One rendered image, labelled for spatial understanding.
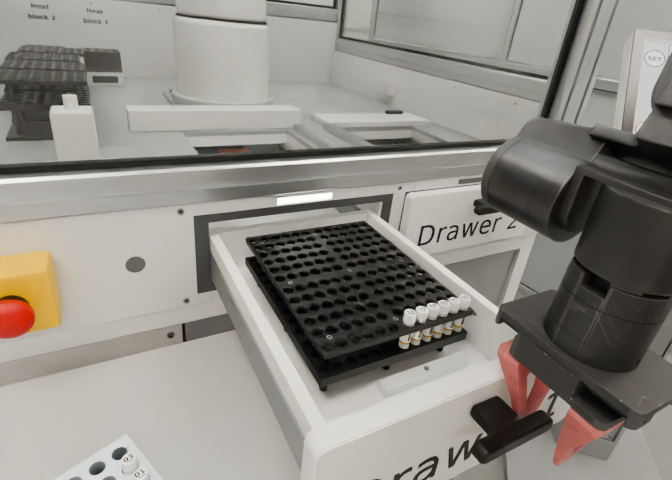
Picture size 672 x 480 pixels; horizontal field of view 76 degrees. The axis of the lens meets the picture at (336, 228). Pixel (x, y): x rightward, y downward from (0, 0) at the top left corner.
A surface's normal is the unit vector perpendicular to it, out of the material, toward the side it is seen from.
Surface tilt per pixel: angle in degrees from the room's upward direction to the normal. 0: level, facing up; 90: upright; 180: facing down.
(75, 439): 0
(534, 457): 5
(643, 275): 90
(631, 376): 1
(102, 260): 90
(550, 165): 43
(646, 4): 90
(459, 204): 90
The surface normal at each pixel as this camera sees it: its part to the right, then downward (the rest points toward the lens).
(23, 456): 0.10, -0.89
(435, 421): 0.47, 0.43
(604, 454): -0.29, 0.40
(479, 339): -0.88, 0.13
